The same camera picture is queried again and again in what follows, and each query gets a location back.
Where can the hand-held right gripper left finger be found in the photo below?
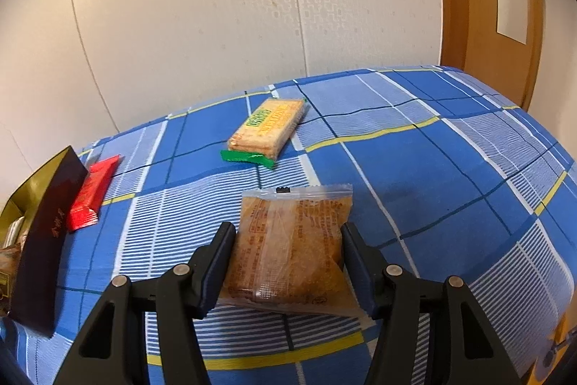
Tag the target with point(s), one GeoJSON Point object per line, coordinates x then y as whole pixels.
{"type": "Point", "coordinates": [216, 272]}

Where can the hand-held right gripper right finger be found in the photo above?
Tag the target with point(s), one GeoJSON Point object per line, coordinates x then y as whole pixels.
{"type": "Point", "coordinates": [358, 272]}

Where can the clear orange snack packet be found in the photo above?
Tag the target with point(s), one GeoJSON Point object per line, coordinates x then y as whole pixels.
{"type": "Point", "coordinates": [288, 245]}

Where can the dark box with gold inside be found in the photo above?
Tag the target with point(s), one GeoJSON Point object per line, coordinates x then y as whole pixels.
{"type": "Point", "coordinates": [45, 240]}

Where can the dark brown clear snack packet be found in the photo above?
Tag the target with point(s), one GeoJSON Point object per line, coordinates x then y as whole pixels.
{"type": "Point", "coordinates": [3, 288]}

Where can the blue plaid blanket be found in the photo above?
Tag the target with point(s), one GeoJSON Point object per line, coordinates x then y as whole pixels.
{"type": "Point", "coordinates": [428, 186]}

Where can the red snack packet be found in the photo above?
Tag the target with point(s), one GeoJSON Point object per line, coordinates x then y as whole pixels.
{"type": "Point", "coordinates": [90, 195]}

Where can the cracker packet with green end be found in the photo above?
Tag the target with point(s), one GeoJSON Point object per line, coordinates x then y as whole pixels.
{"type": "Point", "coordinates": [266, 128]}

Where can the wooden door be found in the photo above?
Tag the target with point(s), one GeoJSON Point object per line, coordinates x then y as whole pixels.
{"type": "Point", "coordinates": [469, 6]}

